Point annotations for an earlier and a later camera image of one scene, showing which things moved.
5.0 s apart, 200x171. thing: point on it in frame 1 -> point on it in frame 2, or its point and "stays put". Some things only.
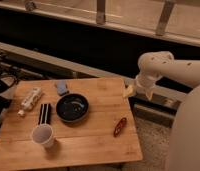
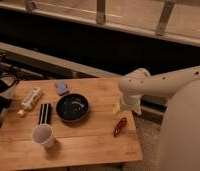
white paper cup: x=43 y=134 stays put
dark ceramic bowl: x=72 y=107 stays put
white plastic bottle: x=30 y=101 stays put
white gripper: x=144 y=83 -> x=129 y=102
